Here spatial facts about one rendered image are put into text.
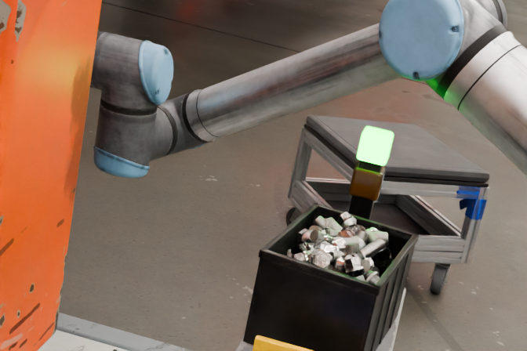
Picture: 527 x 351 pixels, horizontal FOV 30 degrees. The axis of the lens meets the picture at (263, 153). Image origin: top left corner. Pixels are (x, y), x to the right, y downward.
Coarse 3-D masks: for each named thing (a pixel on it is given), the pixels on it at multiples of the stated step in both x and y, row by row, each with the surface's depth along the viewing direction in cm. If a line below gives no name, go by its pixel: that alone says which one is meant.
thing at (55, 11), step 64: (0, 0) 67; (64, 0) 74; (0, 64) 68; (64, 64) 77; (0, 128) 70; (64, 128) 81; (0, 192) 72; (64, 192) 84; (0, 256) 74; (64, 256) 88; (0, 320) 77
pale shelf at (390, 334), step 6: (402, 300) 131; (396, 318) 125; (396, 324) 123; (390, 330) 122; (396, 330) 122; (384, 336) 120; (390, 336) 120; (240, 342) 112; (246, 342) 112; (384, 342) 118; (390, 342) 118; (240, 348) 110; (246, 348) 110; (252, 348) 111; (378, 348) 116; (384, 348) 117; (390, 348) 117
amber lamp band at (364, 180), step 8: (360, 168) 129; (384, 168) 131; (352, 176) 130; (360, 176) 129; (368, 176) 129; (376, 176) 129; (352, 184) 130; (360, 184) 129; (368, 184) 129; (376, 184) 129; (352, 192) 130; (360, 192) 130; (368, 192) 129; (376, 192) 129
